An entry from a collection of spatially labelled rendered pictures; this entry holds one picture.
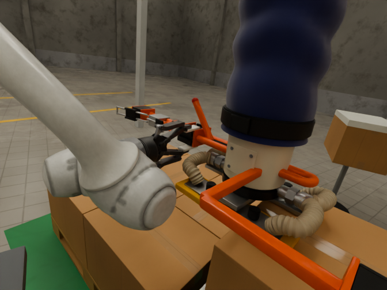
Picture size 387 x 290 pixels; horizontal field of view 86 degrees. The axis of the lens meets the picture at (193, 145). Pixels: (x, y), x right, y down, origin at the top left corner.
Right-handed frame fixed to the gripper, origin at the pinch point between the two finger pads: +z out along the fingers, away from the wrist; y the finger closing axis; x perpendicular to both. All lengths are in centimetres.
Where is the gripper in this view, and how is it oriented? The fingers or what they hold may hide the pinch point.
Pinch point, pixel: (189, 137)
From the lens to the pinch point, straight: 70.1
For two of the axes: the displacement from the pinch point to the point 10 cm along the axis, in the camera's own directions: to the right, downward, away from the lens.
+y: -1.1, 9.2, 3.8
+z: 6.6, -2.2, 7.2
